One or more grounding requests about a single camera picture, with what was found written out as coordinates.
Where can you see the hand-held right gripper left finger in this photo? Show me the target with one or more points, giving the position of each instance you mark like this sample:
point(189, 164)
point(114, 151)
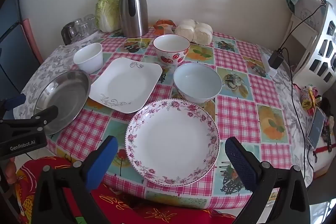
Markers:
point(101, 163)

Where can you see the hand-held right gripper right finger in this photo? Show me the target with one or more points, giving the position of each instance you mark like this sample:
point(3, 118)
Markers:
point(241, 163)

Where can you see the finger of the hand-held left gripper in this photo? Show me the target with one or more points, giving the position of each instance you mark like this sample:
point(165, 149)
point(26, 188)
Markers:
point(13, 103)
point(44, 115)

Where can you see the small white bowl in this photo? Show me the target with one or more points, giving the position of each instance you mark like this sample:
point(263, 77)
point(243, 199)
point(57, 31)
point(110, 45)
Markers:
point(88, 57)

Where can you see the round floral plate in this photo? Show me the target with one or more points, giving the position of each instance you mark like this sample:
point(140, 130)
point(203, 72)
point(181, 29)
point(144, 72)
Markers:
point(172, 140)

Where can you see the square white plate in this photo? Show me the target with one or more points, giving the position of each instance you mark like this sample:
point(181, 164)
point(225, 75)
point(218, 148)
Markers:
point(126, 82)

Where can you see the light blue bowl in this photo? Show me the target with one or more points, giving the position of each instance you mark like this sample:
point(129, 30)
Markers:
point(197, 82)

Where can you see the strawberry print bowl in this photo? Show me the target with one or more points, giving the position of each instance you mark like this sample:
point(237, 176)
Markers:
point(172, 49)

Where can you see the person's left hand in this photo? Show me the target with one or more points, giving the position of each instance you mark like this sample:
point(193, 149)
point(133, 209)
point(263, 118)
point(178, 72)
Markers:
point(10, 170)

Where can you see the grey floral cloth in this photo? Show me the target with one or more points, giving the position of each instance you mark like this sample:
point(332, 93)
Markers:
point(39, 69)

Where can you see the red printed cloth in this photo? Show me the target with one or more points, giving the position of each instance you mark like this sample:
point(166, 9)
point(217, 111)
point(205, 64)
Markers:
point(126, 205)

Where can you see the dark blue cabinet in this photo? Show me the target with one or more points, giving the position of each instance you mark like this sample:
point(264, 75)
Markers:
point(13, 50)

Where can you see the smartphone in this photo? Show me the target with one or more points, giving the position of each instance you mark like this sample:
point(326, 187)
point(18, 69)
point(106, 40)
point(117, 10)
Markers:
point(316, 127)

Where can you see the dark glass jar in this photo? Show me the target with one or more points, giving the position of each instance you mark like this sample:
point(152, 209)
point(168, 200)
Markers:
point(68, 33)

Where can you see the yellow snack packet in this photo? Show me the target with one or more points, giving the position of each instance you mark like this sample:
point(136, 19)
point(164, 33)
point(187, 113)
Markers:
point(307, 100)

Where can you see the clear drinking glass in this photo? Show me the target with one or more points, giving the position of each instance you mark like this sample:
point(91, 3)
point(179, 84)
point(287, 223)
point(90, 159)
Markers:
point(78, 26)
point(90, 21)

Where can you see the white power strip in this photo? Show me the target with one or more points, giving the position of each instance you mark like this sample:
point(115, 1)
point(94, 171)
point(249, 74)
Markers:
point(266, 66)

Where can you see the black charger adapter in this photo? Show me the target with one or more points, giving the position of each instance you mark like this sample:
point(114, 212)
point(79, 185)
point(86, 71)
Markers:
point(275, 58)

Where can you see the napa cabbage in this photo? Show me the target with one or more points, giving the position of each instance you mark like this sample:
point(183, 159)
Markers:
point(107, 14)

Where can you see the stainless steel thermos jug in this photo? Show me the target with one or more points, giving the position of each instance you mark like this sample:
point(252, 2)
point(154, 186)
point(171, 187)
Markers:
point(132, 11)

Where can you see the orange snack packet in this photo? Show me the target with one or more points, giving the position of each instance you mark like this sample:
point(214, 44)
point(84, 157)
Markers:
point(165, 22)

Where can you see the grey printed bag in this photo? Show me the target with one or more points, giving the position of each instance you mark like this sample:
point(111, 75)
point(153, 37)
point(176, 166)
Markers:
point(302, 3)

